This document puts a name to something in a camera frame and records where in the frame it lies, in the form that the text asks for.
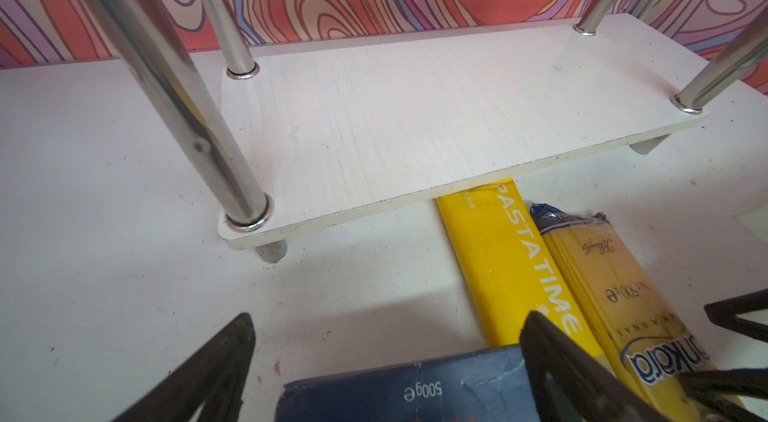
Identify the blue Barilla rigatoni box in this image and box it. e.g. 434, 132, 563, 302
274, 345, 539, 421

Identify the yellow Pastatime spaghetti bag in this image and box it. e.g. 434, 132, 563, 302
436, 179, 607, 364

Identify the dark blue spaghetti bag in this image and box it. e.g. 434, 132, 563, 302
530, 203, 732, 421

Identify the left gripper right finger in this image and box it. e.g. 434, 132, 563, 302
519, 311, 666, 421

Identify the white two-tier shelf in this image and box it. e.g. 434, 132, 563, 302
84, 0, 767, 262

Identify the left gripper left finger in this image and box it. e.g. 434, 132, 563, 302
116, 312, 256, 421

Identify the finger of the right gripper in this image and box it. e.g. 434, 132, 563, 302
680, 368, 767, 422
704, 289, 768, 342

